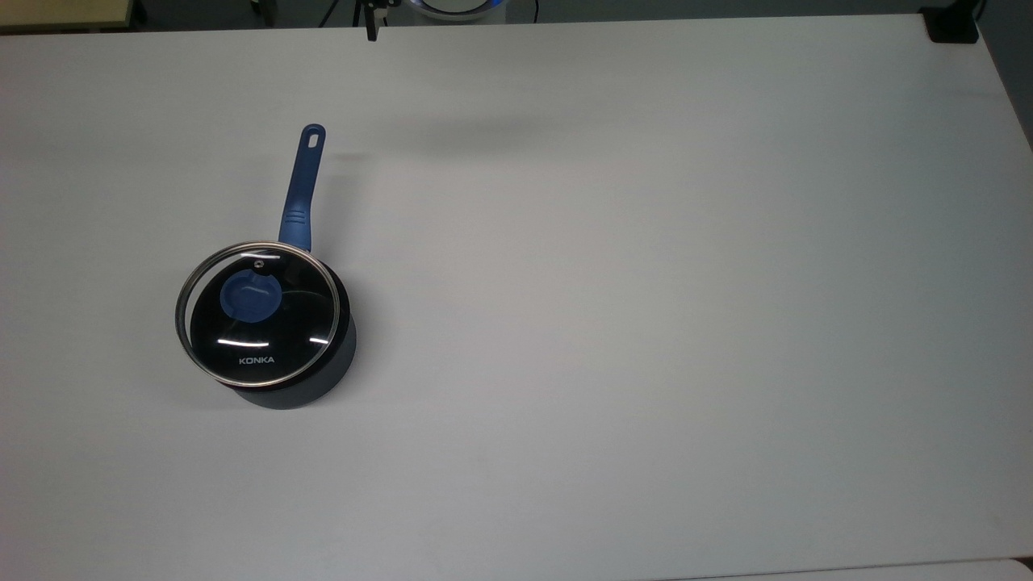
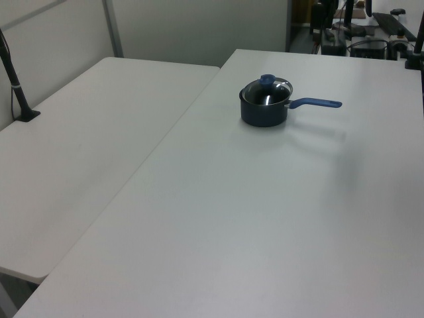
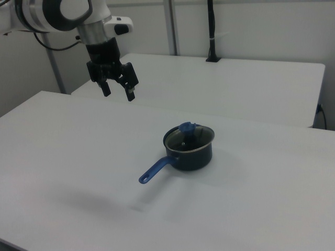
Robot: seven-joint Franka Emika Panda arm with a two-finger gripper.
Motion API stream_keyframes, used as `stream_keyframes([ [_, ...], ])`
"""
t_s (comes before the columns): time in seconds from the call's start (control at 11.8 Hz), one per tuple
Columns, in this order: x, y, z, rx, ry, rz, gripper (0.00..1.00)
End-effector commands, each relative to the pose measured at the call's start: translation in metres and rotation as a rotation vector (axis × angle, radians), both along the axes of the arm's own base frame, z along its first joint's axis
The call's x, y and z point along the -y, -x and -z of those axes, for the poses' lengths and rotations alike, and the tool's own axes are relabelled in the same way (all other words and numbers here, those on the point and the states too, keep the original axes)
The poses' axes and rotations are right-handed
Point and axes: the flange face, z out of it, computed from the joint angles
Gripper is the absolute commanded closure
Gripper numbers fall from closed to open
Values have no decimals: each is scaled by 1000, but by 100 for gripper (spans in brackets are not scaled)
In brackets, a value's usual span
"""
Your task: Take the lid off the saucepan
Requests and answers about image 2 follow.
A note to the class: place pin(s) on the black pole with table clamp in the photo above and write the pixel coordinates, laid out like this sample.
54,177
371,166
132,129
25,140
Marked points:
418,39

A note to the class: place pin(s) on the black camera pole with base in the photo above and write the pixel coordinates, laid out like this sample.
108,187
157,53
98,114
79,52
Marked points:
16,87

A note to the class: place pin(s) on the black monitor stand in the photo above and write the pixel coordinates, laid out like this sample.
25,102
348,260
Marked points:
348,20

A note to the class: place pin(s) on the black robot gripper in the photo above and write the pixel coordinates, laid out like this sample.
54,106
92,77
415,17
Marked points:
328,13

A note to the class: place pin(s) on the black keyboard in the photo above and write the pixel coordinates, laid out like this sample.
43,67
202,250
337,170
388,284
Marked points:
392,24

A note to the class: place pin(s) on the white and orange device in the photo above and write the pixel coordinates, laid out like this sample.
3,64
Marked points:
400,41

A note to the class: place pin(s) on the tall black box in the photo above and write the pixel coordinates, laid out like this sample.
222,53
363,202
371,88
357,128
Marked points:
317,18

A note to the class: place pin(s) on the black computer case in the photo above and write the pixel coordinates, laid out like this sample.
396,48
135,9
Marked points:
333,46

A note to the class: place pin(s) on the glass lid blue knob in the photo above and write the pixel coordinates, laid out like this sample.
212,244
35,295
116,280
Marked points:
267,86

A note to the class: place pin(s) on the black electronics box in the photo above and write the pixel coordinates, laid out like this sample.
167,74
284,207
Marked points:
368,49

